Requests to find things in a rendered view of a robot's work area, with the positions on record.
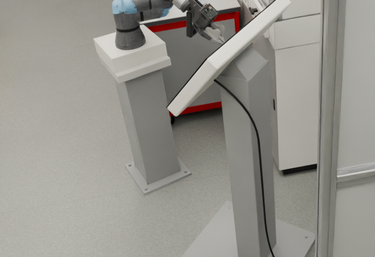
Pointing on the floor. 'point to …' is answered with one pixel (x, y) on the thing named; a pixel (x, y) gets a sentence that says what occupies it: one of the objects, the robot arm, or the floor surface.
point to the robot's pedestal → (148, 125)
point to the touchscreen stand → (249, 181)
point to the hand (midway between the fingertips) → (221, 43)
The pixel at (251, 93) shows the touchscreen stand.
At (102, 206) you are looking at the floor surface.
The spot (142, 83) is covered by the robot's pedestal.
